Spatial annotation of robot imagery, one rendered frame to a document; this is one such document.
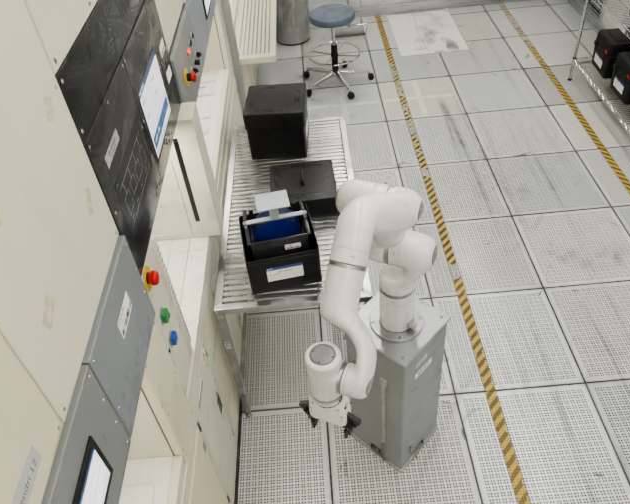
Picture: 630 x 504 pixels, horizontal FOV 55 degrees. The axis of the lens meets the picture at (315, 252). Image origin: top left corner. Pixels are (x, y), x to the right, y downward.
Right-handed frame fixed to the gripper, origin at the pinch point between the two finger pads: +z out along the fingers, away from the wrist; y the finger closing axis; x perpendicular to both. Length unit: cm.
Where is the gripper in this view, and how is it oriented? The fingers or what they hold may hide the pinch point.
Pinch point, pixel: (331, 426)
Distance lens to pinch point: 166.4
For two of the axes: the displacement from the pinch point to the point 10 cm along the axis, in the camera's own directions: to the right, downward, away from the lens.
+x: -3.8, 6.6, -6.5
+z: 0.8, 7.2, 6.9
